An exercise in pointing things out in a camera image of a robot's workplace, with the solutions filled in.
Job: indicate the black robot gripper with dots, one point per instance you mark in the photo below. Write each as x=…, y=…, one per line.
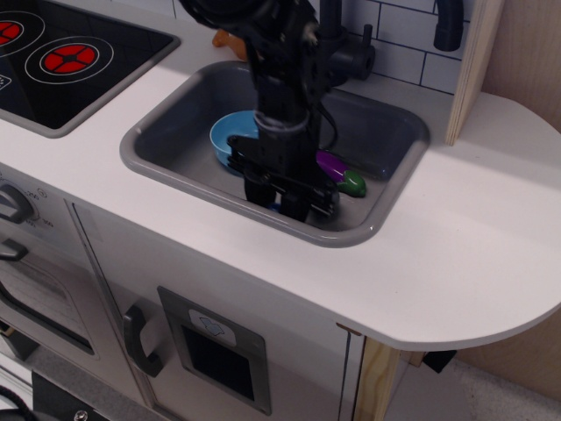
x=284, y=165

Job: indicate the light blue plastic bowl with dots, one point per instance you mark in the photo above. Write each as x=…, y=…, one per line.
x=240, y=123

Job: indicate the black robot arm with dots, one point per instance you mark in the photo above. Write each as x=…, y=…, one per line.
x=291, y=76

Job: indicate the grey toy sink basin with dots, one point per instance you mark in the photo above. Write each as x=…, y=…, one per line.
x=381, y=142

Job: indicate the purple toy eggplant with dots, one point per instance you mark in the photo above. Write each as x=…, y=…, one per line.
x=348, y=181

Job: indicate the black toy faucet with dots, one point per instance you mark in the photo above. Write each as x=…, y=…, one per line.
x=417, y=42

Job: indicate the grey ice dispenser panel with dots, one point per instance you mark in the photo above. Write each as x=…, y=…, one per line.
x=219, y=351

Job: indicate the white toy cabinet door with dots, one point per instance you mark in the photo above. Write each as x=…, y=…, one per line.
x=313, y=364

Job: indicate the orange toy chicken drumstick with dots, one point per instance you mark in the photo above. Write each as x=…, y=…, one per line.
x=223, y=38

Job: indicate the white toy oven door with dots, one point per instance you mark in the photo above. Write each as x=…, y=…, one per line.
x=57, y=303

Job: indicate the black toy stovetop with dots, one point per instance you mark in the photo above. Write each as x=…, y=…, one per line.
x=61, y=64

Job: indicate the grey oven knob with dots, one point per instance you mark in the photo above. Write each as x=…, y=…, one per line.
x=15, y=207

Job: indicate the grey cabinet door handle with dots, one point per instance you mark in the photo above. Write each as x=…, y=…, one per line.
x=133, y=322

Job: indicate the grey oven door handle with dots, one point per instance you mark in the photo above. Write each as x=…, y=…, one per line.
x=11, y=250

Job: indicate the light wooden side post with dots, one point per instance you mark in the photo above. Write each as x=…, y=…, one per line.
x=486, y=16

